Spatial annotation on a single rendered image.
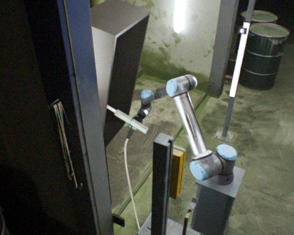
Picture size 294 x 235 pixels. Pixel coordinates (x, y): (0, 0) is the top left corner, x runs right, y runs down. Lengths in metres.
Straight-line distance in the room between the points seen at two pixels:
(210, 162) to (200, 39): 2.38
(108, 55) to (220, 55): 2.33
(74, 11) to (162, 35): 3.19
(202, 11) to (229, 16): 0.35
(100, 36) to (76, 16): 0.80
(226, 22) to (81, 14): 2.88
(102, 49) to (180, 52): 2.38
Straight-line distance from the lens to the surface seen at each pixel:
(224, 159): 2.12
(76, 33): 1.25
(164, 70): 4.55
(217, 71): 4.22
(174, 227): 1.82
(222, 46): 4.06
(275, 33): 4.61
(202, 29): 4.08
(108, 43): 2.01
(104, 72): 2.13
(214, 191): 2.26
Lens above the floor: 2.33
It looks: 37 degrees down
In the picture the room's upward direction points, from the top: straight up
